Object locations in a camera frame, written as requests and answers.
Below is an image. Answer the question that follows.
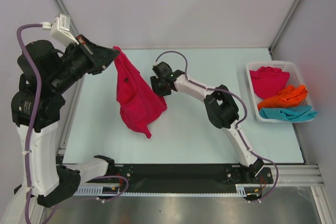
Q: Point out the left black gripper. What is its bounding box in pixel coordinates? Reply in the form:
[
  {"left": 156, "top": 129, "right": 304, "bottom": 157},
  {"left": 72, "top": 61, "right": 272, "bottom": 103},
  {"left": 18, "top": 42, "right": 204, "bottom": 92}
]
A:
[{"left": 49, "top": 34, "right": 120, "bottom": 94}]

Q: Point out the magenta red t shirt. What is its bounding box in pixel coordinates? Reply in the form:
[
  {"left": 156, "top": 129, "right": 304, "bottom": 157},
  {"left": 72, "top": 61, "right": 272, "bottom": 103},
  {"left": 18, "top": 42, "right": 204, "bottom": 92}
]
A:
[
  {"left": 249, "top": 66, "right": 290, "bottom": 99},
  {"left": 113, "top": 46, "right": 167, "bottom": 138}
]

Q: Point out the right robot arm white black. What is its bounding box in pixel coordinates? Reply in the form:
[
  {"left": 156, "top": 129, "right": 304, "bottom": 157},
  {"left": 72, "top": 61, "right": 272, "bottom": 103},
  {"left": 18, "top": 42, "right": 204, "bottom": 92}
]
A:
[{"left": 150, "top": 62, "right": 264, "bottom": 183}]

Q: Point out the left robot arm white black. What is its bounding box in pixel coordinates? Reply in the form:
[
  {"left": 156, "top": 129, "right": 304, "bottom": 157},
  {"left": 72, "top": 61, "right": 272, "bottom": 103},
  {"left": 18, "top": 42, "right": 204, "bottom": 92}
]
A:
[{"left": 11, "top": 35, "right": 119, "bottom": 207}]

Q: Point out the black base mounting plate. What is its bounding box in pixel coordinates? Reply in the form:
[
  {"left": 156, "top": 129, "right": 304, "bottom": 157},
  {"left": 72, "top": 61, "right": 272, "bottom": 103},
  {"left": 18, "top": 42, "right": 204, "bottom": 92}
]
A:
[{"left": 104, "top": 163, "right": 275, "bottom": 195}]

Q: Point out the orange t shirt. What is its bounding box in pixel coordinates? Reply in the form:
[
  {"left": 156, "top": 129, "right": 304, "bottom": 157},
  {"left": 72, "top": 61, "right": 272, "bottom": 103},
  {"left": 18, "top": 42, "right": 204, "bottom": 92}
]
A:
[{"left": 257, "top": 85, "right": 308, "bottom": 111}]

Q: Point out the teal t shirt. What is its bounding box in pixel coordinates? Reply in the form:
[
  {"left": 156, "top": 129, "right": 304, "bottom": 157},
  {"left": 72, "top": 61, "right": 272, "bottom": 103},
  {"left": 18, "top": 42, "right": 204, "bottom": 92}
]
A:
[{"left": 259, "top": 105, "right": 318, "bottom": 123}]

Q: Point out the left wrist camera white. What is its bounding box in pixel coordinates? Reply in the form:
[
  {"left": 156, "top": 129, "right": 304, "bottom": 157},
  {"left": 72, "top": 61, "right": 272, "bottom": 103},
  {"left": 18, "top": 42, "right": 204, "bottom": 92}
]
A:
[{"left": 40, "top": 14, "right": 79, "bottom": 47}]

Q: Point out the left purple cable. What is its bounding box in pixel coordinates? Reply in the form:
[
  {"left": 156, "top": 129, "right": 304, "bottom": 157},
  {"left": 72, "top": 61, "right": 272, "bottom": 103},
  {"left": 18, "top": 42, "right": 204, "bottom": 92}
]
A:
[{"left": 16, "top": 23, "right": 129, "bottom": 224}]

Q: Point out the purple cable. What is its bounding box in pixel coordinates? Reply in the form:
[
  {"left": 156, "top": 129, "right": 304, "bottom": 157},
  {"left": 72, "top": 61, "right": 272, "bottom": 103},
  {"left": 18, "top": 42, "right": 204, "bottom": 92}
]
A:
[
  {"left": 16, "top": 23, "right": 129, "bottom": 224},
  {"left": 154, "top": 50, "right": 279, "bottom": 204}
]

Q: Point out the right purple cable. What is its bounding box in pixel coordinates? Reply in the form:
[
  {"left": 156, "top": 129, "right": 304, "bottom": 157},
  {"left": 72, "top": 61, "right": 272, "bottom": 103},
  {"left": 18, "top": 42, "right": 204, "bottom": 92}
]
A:
[{"left": 154, "top": 50, "right": 279, "bottom": 204}]

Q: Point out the white slotted cable duct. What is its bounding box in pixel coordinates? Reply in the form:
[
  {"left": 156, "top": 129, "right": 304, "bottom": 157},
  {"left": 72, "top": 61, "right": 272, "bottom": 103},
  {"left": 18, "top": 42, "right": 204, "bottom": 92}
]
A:
[{"left": 74, "top": 185, "right": 261, "bottom": 198}]

